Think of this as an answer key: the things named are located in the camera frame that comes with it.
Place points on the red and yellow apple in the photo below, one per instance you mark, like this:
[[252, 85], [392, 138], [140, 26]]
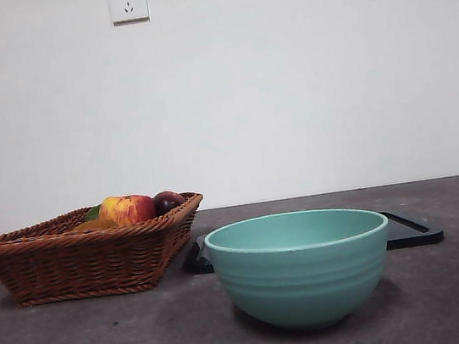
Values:
[[128, 208]]

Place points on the brown wicker basket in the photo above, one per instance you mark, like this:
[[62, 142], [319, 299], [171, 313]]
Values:
[[75, 262]]

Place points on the black rectangular tray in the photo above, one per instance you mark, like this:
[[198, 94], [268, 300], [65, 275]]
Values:
[[409, 236]]

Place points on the teal ribbed bowl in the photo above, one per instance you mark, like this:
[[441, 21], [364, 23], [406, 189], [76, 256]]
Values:
[[301, 273]]

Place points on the dark red plum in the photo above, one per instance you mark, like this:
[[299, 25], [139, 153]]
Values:
[[168, 202]]

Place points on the green fruit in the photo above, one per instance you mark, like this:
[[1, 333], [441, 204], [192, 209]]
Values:
[[92, 212]]

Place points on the white wall power socket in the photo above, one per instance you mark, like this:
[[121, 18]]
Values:
[[129, 4]]

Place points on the brown kiwifruit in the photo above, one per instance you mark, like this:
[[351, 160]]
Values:
[[91, 225]]

